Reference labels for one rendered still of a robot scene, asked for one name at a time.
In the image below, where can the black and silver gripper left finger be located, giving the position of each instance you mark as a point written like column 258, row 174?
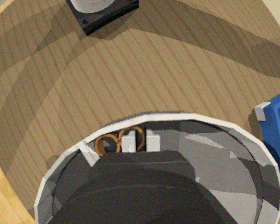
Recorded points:
column 128, row 142

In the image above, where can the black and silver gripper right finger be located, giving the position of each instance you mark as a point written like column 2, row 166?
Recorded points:
column 153, row 141

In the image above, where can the blue crate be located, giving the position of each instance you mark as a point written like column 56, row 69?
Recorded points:
column 269, row 119

